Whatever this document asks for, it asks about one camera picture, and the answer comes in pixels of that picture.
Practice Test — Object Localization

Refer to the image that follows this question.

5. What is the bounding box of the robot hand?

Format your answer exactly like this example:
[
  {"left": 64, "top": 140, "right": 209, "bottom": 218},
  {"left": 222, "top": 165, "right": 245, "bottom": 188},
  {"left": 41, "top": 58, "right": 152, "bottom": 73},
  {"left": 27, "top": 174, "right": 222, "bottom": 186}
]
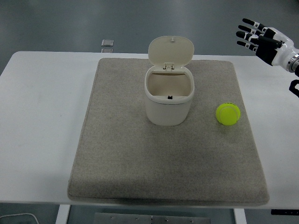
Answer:
[{"left": 236, "top": 18, "right": 299, "bottom": 67}]

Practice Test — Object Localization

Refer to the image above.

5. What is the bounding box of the yellow-green tennis ball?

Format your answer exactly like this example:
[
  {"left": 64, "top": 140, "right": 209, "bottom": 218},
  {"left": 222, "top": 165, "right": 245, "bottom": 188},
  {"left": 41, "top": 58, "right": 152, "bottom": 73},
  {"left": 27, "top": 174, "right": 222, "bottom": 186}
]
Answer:
[{"left": 215, "top": 102, "right": 241, "bottom": 126}]

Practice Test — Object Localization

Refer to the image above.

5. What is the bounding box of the cream lidded bin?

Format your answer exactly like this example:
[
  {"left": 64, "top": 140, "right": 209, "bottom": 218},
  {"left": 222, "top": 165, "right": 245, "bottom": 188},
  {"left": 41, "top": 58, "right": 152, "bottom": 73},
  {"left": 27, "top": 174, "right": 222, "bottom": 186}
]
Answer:
[{"left": 144, "top": 35, "right": 195, "bottom": 126}]

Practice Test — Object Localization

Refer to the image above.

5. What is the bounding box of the beige fabric mat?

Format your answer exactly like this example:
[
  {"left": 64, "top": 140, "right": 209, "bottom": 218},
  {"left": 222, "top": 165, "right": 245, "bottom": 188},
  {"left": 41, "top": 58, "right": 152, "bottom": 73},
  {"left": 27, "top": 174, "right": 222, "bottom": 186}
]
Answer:
[{"left": 67, "top": 57, "right": 270, "bottom": 206}]

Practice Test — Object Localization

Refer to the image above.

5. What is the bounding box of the black table control panel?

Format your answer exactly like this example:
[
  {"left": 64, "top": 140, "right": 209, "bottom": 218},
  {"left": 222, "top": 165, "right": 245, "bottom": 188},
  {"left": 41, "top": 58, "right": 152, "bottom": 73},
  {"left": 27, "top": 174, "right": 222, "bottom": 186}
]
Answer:
[{"left": 271, "top": 209, "right": 299, "bottom": 215}]

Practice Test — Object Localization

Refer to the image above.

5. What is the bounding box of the grey metal plate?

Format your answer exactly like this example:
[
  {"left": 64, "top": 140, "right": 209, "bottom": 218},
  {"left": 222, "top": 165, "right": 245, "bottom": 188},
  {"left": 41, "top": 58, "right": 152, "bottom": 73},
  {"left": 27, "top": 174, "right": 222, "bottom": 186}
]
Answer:
[{"left": 94, "top": 212, "right": 212, "bottom": 224}]

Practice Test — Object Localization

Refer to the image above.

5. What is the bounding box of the white table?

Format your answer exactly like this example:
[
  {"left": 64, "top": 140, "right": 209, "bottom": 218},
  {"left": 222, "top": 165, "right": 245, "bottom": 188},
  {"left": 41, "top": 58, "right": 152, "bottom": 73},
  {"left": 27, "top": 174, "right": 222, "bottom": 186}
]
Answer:
[{"left": 0, "top": 51, "right": 299, "bottom": 224}]

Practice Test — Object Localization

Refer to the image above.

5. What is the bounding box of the white cable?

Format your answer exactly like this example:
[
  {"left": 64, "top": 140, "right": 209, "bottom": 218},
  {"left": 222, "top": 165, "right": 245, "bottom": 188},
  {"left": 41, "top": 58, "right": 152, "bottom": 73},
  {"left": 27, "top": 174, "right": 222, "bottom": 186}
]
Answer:
[{"left": 0, "top": 212, "right": 39, "bottom": 224}]

